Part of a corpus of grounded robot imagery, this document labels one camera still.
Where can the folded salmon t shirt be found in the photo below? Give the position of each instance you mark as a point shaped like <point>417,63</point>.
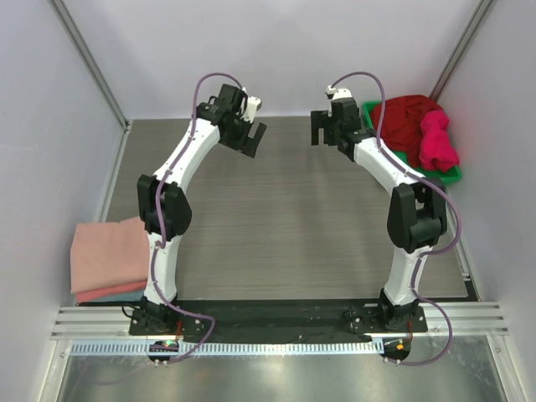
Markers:
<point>89,296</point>

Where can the folded light blue t shirt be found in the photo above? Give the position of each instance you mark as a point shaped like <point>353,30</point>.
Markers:
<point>133,296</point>

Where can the left aluminium frame post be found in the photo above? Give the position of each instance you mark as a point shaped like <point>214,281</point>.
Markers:
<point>76,37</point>

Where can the dark red t shirt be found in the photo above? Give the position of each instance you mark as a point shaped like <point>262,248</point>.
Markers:
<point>401,130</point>

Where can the folded light pink t shirt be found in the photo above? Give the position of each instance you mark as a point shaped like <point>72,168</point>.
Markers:
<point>108,254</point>

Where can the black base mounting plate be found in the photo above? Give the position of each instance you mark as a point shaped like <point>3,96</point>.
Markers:
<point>245,317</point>

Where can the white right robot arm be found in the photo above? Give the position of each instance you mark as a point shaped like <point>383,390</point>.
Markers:
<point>417,214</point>

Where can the aluminium frame post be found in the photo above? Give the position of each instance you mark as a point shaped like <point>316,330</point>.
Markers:
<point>76,37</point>
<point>468,34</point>

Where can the aluminium extrusion rail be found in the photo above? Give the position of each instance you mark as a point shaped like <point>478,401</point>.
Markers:
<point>467,318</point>

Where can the hot pink t shirt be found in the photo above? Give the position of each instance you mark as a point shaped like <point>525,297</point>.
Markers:
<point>436,151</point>

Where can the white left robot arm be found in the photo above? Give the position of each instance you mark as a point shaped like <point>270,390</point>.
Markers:
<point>163,205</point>

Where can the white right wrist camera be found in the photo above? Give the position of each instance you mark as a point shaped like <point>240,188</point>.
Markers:
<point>334,93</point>

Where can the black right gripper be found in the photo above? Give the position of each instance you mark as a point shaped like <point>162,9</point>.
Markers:
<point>325,131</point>

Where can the green plastic tray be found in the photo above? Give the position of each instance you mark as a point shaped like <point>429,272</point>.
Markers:
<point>452,175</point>

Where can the right aluminium frame post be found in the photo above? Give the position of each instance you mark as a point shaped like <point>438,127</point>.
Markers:
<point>468,34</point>

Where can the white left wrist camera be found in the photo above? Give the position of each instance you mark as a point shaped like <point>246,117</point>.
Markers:
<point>251,106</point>

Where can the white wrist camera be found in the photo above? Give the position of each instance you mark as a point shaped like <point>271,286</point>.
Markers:
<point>251,106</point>
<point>334,93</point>

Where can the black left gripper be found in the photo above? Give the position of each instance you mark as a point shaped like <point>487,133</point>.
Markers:
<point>248,146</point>

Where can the slotted white cable duct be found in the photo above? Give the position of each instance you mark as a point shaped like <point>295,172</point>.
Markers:
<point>163,349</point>

